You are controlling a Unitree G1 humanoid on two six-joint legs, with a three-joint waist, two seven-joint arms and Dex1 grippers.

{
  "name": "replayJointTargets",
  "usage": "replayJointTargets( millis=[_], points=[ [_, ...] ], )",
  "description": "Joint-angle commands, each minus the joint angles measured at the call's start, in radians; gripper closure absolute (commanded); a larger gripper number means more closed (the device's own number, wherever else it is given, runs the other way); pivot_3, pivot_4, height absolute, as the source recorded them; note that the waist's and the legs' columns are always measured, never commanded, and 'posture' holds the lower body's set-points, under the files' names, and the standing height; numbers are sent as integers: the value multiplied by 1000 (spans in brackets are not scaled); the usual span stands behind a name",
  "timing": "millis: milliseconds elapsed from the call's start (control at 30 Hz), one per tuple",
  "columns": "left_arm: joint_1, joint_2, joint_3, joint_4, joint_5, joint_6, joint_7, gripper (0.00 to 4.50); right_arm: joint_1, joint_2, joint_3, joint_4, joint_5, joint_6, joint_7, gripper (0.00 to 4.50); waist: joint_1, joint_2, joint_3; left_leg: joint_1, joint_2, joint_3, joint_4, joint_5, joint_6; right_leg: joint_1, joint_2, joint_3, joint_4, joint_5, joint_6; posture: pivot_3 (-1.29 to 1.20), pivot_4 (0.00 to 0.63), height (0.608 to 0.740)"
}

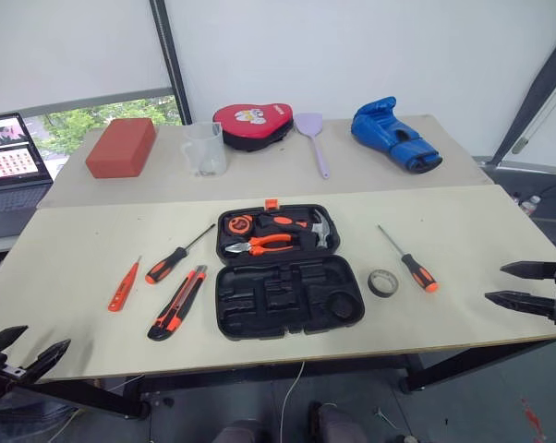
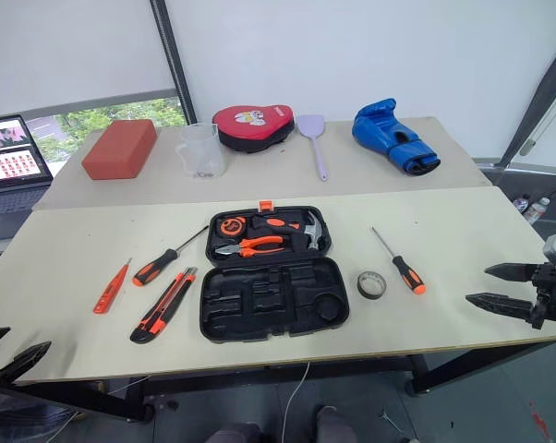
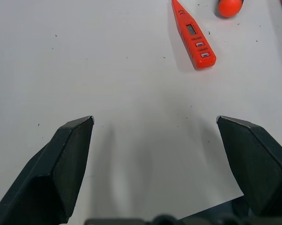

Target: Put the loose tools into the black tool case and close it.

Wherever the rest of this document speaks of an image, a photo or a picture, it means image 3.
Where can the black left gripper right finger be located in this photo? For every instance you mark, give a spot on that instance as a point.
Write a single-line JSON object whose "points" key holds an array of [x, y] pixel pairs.
{"points": [[255, 168]]}

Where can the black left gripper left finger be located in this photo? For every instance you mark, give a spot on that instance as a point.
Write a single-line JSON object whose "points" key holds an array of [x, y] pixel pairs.
{"points": [[49, 178]]}

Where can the orange voltage tester pen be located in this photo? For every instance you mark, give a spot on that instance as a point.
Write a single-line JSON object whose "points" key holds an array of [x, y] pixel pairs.
{"points": [[192, 39]]}

